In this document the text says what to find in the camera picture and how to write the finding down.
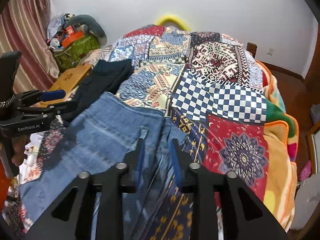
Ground blue denim jeans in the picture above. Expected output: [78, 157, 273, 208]
[19, 92, 187, 239]

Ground green patterned storage bag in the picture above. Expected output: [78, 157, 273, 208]
[53, 34, 100, 73]

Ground grey plush toy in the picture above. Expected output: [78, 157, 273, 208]
[63, 15, 107, 46]

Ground orange box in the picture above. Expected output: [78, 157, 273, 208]
[61, 31, 84, 48]

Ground person's left hand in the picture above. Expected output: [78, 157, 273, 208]
[11, 135, 27, 166]

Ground folded dark navy garment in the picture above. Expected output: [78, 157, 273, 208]
[61, 59, 134, 123]

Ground pink striped curtain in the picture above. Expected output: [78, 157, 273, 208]
[1, 0, 59, 92]

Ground wooden door frame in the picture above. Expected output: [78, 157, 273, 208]
[306, 121, 319, 174]

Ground pink clog shoe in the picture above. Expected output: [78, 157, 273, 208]
[299, 160, 312, 182]

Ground orange cream plush blanket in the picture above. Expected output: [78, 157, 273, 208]
[256, 61, 299, 231]

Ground colourful patchwork quilt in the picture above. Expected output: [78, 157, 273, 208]
[18, 24, 271, 240]

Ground yellow ring pillow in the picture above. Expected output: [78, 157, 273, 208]
[155, 14, 191, 31]

